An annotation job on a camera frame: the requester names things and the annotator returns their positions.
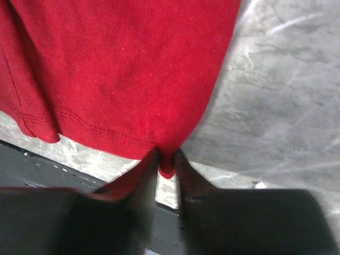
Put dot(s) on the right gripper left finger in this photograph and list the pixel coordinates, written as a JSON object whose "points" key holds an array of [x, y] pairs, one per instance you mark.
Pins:
{"points": [[114, 219]]}

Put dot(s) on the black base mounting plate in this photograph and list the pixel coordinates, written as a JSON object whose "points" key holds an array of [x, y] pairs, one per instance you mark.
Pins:
{"points": [[20, 167]]}

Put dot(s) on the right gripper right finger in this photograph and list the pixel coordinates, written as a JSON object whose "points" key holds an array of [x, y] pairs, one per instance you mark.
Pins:
{"points": [[248, 221]]}

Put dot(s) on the dark red t shirt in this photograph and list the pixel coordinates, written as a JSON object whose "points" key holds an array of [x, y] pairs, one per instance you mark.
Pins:
{"points": [[118, 76]]}

